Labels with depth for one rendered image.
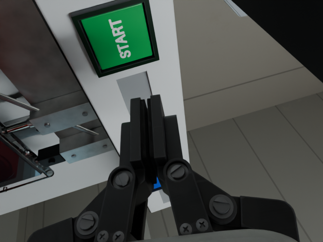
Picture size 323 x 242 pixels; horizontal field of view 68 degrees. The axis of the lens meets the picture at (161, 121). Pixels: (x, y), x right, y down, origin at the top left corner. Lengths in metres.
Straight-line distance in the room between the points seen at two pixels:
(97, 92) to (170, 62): 0.07
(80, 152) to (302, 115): 2.07
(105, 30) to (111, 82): 0.05
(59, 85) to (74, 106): 0.03
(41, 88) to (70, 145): 0.10
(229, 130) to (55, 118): 1.80
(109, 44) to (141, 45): 0.03
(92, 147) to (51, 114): 0.09
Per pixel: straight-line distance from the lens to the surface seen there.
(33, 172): 0.45
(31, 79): 0.33
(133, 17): 0.19
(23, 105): 0.34
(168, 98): 0.26
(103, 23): 0.19
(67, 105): 0.32
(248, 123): 2.12
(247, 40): 1.63
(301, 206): 1.86
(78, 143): 0.39
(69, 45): 0.21
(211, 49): 1.53
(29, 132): 0.44
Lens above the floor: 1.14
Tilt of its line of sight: 39 degrees down
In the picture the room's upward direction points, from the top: 160 degrees clockwise
